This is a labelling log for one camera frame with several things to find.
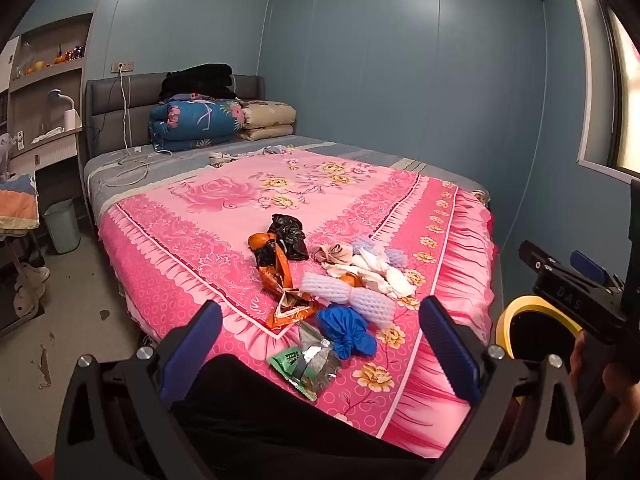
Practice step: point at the orange snack wrapper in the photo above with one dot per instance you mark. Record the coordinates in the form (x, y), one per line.
(282, 290)

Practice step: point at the blue floral folded quilt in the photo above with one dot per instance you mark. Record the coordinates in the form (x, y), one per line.
(190, 122)

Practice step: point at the white desk lamp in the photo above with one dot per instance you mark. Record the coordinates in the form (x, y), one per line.
(67, 110)

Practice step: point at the person's right hand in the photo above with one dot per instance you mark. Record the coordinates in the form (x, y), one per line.
(622, 377)

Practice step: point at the oranges on shelf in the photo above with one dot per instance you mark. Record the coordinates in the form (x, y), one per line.
(34, 66)

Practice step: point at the small grey cloth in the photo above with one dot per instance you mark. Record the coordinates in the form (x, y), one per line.
(270, 150)

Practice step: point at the small orange peel piece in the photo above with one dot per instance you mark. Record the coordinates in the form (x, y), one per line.
(351, 280)

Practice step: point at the window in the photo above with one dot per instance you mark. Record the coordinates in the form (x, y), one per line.
(625, 90)

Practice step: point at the clear plastic bag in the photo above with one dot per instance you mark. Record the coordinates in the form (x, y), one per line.
(7, 157)

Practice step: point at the yellow rimmed trash bin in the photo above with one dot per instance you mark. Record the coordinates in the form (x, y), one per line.
(509, 320)

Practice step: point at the beige folded quilt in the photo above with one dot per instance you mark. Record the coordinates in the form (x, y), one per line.
(270, 116)

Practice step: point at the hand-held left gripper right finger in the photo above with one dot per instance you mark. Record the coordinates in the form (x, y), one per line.
(450, 350)

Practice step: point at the large black plastic bag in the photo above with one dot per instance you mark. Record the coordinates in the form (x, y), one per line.
(290, 237)

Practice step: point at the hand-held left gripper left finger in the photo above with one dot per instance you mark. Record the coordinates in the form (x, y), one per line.
(192, 355)

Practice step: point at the black folded clothing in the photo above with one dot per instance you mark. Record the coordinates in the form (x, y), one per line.
(200, 80)

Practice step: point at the purple foam fruit net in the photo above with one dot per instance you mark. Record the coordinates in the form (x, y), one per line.
(395, 257)

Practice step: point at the white tissue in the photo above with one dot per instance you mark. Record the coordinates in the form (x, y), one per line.
(385, 275)

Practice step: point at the wall socket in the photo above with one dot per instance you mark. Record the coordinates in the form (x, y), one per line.
(122, 66)

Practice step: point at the pink floral bedsheet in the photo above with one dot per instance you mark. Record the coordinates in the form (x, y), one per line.
(210, 220)

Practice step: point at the white shoe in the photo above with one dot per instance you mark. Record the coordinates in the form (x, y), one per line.
(26, 302)
(36, 274)

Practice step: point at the grey padded headboard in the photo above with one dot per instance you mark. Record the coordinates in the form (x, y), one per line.
(105, 95)

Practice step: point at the green snack packet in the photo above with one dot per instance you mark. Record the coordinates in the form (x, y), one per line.
(285, 362)

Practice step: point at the blue plastic bag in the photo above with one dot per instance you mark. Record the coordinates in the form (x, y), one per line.
(345, 332)

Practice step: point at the white foam fruit net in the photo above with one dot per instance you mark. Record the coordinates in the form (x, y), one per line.
(325, 287)
(372, 307)

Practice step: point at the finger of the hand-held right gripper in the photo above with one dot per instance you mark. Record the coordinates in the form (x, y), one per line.
(590, 266)
(537, 260)

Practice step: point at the colourful folded cloth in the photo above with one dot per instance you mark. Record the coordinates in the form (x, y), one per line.
(17, 202)

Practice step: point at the silver foil packet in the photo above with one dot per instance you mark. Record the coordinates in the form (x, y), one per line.
(315, 355)

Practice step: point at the white wall shelf unit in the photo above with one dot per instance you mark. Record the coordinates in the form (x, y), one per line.
(50, 80)

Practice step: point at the beige cloth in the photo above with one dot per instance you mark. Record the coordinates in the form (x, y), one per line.
(332, 254)

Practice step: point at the small cream object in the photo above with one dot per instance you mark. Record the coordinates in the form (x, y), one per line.
(221, 158)

